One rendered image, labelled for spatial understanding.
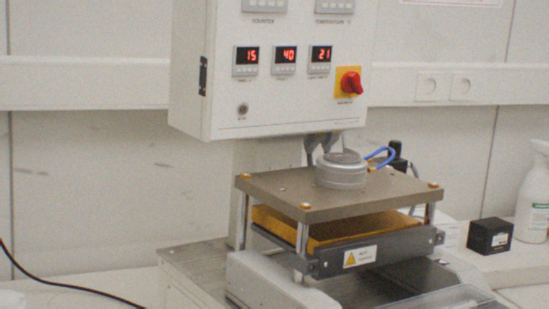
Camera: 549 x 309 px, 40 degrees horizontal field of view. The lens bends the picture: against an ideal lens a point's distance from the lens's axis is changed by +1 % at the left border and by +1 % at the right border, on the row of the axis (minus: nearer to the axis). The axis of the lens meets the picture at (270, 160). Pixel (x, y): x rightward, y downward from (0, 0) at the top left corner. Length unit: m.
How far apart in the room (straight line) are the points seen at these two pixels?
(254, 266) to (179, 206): 0.62
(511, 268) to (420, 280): 0.59
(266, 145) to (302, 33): 0.19
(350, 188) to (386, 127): 0.76
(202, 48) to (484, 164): 1.11
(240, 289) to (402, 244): 0.25
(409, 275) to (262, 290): 0.28
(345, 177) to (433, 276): 0.22
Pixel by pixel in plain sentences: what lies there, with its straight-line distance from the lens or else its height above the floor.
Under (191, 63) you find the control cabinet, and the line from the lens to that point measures 1.18.
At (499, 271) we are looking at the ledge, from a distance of 1.77.
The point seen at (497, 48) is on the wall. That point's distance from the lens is 2.01.
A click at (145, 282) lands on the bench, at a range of 1.63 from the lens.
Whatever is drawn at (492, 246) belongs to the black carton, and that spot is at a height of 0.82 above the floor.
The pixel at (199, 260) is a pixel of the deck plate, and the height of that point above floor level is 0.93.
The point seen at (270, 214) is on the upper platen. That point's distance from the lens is 1.14.
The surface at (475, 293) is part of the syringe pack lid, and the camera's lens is 1.10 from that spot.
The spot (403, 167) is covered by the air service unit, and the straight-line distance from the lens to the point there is 1.41.
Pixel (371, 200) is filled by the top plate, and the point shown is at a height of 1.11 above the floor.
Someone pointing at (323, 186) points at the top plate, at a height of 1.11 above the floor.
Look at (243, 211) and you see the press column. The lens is 1.15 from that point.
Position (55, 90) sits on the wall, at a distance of 1.52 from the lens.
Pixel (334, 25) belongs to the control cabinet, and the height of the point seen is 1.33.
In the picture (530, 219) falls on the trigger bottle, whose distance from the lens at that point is 1.95.
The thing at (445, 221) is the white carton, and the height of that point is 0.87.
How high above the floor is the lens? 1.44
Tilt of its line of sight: 15 degrees down
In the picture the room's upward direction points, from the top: 4 degrees clockwise
